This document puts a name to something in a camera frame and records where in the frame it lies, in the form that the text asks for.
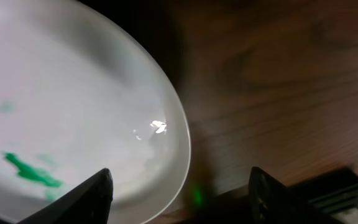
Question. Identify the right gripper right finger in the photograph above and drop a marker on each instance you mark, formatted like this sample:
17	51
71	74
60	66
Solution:
272	203

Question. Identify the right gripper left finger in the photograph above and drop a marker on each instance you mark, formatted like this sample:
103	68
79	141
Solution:
88	203

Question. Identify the round black tray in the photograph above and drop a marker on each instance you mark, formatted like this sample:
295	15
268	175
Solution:
151	24

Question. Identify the white plate with green stain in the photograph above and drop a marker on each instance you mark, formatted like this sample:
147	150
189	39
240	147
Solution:
79	94

